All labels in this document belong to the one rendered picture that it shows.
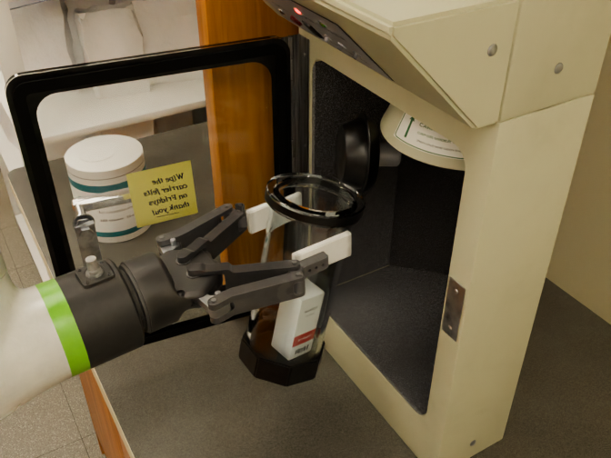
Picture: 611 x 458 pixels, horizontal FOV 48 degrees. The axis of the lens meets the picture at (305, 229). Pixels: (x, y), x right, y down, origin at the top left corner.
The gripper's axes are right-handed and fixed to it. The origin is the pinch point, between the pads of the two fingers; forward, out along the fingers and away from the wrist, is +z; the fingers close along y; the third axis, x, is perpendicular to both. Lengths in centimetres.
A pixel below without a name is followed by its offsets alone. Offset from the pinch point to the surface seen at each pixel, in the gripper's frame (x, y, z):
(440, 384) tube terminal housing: 13.8, -16.6, 6.1
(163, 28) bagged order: 13, 111, 28
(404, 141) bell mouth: -10.3, -5.4, 8.9
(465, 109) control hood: -20.6, -18.8, 3.1
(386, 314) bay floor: 20.9, 1.4, 13.3
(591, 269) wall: 26, -5, 49
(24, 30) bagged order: 10, 122, -3
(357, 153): -7.9, -1.1, 6.2
